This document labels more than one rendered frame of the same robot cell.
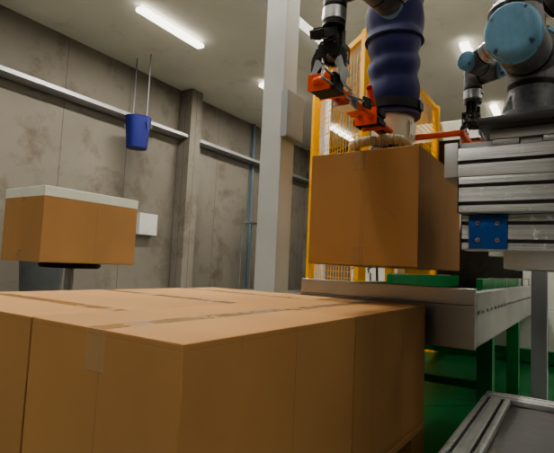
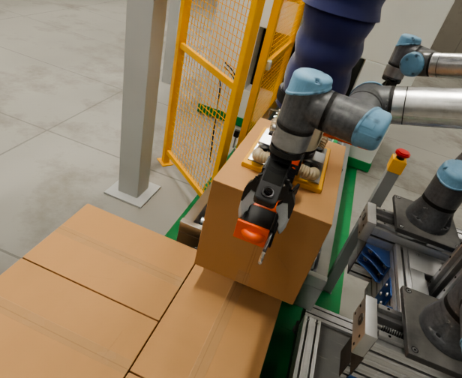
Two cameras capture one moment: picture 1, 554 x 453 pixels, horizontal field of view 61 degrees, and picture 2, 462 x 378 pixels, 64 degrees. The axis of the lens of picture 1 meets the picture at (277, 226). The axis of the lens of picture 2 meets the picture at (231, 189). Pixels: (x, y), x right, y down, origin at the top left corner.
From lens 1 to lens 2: 135 cm
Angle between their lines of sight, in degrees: 45
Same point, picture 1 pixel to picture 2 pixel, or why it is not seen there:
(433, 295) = not seen: hidden behind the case
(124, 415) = not seen: outside the picture
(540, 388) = (337, 271)
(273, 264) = (142, 117)
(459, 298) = (312, 283)
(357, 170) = not seen: hidden behind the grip
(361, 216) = (254, 253)
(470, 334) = (311, 303)
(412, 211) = (302, 271)
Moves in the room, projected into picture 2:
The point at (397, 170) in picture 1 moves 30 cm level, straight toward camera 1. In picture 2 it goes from (301, 235) to (318, 316)
